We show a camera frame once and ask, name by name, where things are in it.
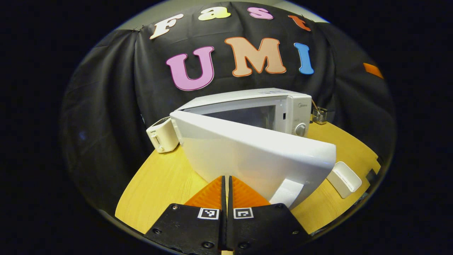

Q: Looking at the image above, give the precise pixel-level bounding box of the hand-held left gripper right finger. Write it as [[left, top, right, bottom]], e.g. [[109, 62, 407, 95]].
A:
[[226, 175, 312, 254]]

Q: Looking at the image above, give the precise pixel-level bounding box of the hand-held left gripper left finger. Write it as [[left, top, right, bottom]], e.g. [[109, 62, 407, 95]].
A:
[[144, 175, 226, 254]]

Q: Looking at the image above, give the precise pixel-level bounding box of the white microwave oven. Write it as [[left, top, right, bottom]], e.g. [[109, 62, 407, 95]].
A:
[[170, 88, 337, 209]]

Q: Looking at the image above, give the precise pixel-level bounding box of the white rectangular tray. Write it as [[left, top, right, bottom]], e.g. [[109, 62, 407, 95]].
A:
[[326, 161, 362, 199]]

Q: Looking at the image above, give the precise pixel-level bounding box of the white toaster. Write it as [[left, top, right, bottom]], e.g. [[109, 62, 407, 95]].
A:
[[146, 117, 180, 153]]

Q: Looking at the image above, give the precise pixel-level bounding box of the black backdrop cloth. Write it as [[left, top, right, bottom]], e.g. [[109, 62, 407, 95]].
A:
[[60, 2, 397, 213]]

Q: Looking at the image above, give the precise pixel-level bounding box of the metal wire utensil holder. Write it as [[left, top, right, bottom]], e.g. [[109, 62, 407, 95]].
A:
[[312, 106, 328, 125]]

